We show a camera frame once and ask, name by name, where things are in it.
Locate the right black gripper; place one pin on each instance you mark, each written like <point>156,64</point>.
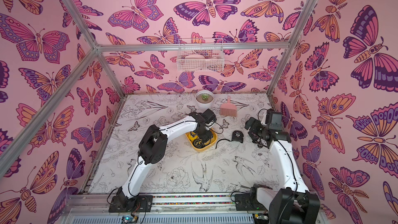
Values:
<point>256,129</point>

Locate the yellow plastic storage box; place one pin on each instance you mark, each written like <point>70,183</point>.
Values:
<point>192,136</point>

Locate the aluminium front rail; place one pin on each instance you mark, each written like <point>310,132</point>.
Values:
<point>191,208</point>

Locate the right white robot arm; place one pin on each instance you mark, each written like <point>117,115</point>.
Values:
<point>292,202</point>

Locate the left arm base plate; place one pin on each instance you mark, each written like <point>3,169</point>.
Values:
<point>137,204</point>

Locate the pink hand brush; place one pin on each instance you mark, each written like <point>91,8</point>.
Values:
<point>228,108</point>

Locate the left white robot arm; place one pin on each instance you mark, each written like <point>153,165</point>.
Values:
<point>154,143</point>

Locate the white wire wall basket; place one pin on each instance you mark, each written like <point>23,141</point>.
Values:
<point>203,54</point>

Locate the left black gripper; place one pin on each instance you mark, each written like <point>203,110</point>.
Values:
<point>208,137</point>

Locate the white plant pot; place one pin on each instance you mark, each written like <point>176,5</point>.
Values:
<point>204,99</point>

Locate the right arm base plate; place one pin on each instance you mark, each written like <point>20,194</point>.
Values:
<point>245,202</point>

